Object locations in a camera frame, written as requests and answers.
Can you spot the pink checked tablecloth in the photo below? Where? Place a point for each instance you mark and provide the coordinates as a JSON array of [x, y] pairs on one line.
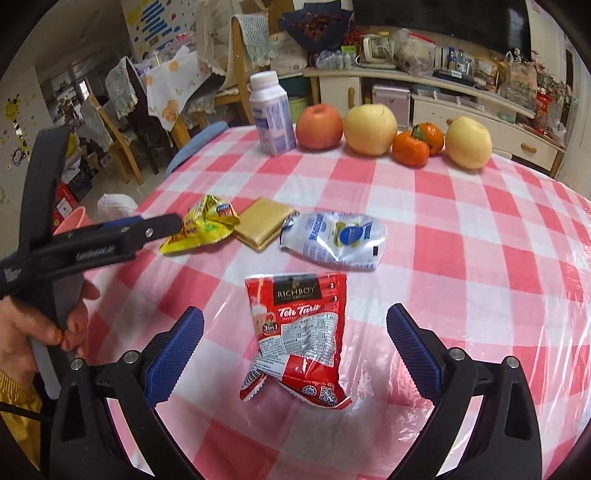
[[461, 277]]

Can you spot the orange mandarin with leaf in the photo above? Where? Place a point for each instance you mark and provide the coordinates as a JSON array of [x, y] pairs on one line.
[[431, 136]]

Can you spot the wooden chair with grey cloth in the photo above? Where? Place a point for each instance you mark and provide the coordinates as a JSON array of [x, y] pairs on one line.
[[117, 115]]

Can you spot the cream television cabinet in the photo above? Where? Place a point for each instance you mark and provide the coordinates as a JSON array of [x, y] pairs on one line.
[[461, 110]]

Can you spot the bee wall sticker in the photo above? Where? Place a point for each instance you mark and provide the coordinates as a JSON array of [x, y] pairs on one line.
[[18, 115]]

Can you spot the wall poster with blue stickers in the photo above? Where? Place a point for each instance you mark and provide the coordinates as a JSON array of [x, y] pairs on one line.
[[157, 23]]

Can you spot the pink plastic bucket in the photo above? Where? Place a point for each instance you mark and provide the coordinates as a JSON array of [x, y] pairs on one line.
[[74, 219]]

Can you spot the gold packet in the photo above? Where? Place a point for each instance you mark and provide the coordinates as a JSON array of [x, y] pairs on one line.
[[263, 224]]

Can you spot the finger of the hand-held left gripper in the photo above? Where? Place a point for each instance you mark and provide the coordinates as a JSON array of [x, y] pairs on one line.
[[115, 249], [121, 224]]

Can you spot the dark blue flower bouquet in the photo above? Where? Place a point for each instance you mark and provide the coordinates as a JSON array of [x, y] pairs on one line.
[[318, 23]]

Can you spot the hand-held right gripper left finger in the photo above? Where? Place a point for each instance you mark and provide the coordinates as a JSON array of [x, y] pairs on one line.
[[173, 355]]

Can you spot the pink metal box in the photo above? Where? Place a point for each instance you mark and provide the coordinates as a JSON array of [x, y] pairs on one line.
[[391, 105]]

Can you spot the white milk bottle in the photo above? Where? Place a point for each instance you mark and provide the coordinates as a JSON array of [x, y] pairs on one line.
[[272, 120]]

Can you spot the red apple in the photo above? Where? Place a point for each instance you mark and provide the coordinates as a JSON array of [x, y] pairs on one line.
[[319, 127]]

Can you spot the white cloth with orange print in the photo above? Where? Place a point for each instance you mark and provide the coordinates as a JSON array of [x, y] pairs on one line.
[[173, 87]]

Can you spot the black television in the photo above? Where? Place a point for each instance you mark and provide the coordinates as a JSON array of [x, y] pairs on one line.
[[438, 23]]

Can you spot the red cardboard boxes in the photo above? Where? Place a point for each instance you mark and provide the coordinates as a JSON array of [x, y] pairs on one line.
[[63, 203]]

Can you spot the red gift bag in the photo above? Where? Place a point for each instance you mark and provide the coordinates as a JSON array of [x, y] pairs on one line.
[[545, 110]]

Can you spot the green tin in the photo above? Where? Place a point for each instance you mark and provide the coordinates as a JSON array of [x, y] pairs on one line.
[[299, 105]]

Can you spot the pack of water bottles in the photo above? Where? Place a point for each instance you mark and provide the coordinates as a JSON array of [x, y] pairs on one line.
[[334, 60]]

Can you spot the clear plastic bag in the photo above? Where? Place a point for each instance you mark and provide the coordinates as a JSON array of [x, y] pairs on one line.
[[413, 53]]

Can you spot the red instant tea packet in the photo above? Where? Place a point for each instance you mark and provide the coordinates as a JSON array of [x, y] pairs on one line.
[[300, 332]]

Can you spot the blue chair seat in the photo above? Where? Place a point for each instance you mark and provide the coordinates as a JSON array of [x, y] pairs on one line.
[[198, 145]]

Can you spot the white blue plastic pouch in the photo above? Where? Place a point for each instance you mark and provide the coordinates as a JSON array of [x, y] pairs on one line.
[[332, 240]]

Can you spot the yellow snack wrapper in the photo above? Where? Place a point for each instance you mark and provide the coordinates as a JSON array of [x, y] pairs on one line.
[[203, 230]]

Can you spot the white plastic bag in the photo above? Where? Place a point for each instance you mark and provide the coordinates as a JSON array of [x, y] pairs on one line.
[[115, 206]]

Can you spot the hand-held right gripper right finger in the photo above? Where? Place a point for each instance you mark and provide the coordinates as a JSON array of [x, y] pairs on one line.
[[413, 353]]

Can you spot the wooden chair with knitted cloth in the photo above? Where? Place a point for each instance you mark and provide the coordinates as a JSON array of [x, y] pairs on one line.
[[249, 41]]

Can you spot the pink flower arrangement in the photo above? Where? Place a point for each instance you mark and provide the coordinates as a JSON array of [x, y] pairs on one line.
[[554, 85]]

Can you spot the yellow pear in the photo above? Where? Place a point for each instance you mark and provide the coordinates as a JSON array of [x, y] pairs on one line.
[[371, 130], [467, 142]]

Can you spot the white kettle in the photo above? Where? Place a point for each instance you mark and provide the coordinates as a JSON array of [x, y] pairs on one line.
[[375, 50]]

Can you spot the person's left hand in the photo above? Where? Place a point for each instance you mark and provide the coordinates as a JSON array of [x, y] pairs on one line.
[[23, 332]]

